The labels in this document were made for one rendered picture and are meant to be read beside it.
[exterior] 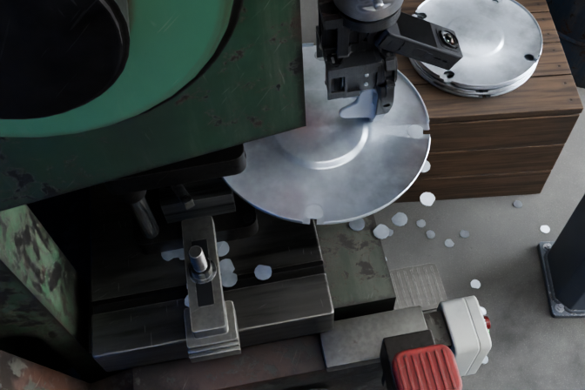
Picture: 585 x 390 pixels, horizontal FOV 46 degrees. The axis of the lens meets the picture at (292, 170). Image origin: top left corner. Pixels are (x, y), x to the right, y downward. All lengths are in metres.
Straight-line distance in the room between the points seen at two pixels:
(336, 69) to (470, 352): 0.42
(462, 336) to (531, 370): 0.70
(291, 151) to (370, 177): 0.11
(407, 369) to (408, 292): 0.69
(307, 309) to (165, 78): 0.58
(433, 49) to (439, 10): 0.84
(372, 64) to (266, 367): 0.42
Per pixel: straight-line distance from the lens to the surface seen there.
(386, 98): 0.81
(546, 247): 1.73
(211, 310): 0.82
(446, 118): 1.48
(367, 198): 0.84
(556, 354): 1.66
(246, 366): 0.94
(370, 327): 0.92
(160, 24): 0.29
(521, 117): 1.53
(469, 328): 0.96
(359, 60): 0.77
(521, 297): 1.69
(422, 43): 0.78
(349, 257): 0.96
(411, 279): 1.48
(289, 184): 0.85
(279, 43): 0.48
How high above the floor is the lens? 1.51
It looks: 57 degrees down
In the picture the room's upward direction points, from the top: 5 degrees counter-clockwise
